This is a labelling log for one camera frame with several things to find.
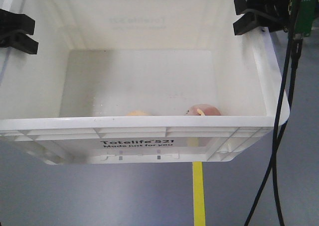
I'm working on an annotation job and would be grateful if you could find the green right circuit board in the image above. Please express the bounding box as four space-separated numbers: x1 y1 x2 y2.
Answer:
289 0 319 39

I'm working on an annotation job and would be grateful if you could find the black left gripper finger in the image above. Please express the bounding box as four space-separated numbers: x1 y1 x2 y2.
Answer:
0 9 34 36
0 33 38 54

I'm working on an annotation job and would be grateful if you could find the black cable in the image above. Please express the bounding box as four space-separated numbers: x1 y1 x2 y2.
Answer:
271 0 304 226
243 34 304 226

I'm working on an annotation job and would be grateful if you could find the pink round plush toy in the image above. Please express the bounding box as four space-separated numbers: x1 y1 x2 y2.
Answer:
185 104 221 116

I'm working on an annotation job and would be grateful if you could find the cream yellow plush toy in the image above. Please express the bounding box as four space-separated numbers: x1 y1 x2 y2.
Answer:
126 110 152 116

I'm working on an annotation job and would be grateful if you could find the white plastic tote crate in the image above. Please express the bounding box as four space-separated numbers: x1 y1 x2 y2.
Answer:
0 0 281 164

